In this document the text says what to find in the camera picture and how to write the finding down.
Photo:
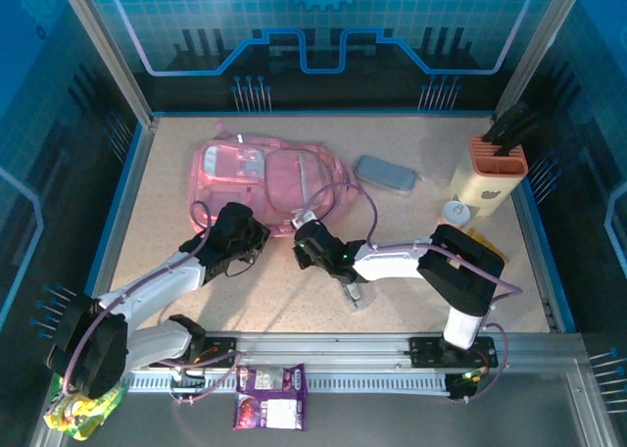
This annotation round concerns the pink student backpack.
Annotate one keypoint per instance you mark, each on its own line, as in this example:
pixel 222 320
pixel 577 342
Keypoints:
pixel 274 172

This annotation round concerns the grey pencil case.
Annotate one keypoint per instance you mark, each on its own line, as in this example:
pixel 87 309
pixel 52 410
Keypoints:
pixel 384 175

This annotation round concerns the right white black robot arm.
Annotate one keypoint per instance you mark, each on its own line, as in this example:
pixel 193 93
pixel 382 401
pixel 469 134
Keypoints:
pixel 392 265

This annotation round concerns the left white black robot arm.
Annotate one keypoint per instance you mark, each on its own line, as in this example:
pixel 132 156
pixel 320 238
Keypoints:
pixel 157 283

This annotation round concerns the purple snack bag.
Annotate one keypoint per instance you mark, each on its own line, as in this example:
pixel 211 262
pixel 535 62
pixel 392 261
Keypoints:
pixel 269 398

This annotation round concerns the green snack bag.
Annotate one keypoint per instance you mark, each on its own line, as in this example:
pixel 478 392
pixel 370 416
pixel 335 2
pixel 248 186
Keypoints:
pixel 83 412

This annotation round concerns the clear plastic packet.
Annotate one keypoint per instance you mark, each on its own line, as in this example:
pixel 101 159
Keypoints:
pixel 360 300

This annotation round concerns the small round white container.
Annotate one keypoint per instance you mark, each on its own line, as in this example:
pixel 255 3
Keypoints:
pixel 455 213

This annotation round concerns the beige knife block orange top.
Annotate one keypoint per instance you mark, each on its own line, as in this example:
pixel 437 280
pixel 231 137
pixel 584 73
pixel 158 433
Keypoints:
pixel 485 187

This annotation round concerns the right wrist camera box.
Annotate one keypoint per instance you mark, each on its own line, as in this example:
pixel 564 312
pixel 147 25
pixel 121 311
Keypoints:
pixel 303 217

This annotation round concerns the aluminium cage frame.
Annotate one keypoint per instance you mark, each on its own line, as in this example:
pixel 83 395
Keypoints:
pixel 343 341

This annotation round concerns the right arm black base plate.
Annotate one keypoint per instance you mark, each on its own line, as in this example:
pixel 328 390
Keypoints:
pixel 426 351

